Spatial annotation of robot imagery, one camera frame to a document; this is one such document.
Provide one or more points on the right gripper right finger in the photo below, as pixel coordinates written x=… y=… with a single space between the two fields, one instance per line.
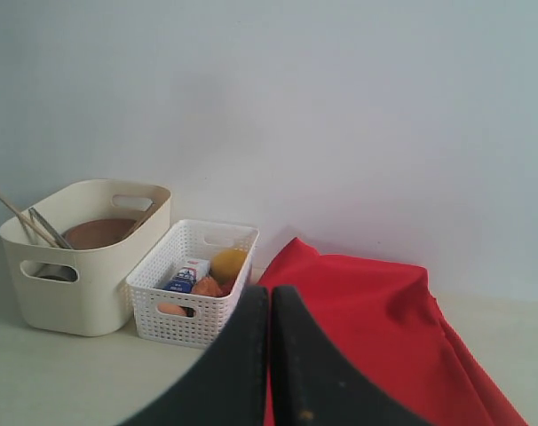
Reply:
x=312 y=383

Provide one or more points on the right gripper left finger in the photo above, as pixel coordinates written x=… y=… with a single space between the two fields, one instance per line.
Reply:
x=227 y=384

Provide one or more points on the red table cloth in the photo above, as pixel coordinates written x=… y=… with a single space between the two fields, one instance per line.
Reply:
x=384 y=319

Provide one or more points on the brown egg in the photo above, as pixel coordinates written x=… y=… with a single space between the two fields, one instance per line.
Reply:
x=171 y=309

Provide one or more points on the fried breaded nugget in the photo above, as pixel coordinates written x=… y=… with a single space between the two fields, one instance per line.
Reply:
x=207 y=286

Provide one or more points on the blue white milk carton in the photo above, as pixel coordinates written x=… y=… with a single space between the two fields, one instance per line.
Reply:
x=187 y=275

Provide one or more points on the yellow lemon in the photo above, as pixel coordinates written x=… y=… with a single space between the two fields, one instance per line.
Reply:
x=226 y=265

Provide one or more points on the brown round plate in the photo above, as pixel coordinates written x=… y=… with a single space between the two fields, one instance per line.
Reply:
x=99 y=233

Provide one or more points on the metal table knife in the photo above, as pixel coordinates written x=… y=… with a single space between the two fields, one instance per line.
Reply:
x=60 y=240

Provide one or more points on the wooden chopstick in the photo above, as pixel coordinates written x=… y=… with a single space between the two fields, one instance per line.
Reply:
x=28 y=222

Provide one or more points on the red sausage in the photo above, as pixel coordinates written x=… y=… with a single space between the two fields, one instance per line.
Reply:
x=225 y=288

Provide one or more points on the stainless steel cup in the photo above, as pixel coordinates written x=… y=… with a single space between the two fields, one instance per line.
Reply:
x=56 y=272

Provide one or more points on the white perforated plastic basket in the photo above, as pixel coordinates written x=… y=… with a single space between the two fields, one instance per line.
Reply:
x=205 y=316

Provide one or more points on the cream plastic storage bin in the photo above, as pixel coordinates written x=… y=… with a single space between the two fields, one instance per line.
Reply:
x=98 y=302

